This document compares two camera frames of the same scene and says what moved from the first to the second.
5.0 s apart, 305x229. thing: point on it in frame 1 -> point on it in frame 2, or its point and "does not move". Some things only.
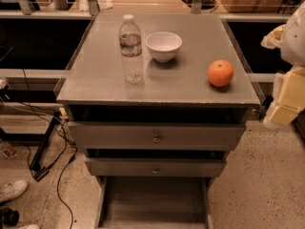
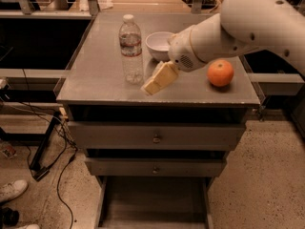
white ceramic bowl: [164, 46] does not move
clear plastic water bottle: [131, 51] does not move
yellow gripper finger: [274, 40] -> [156, 69]
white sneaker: [12, 190] does not move
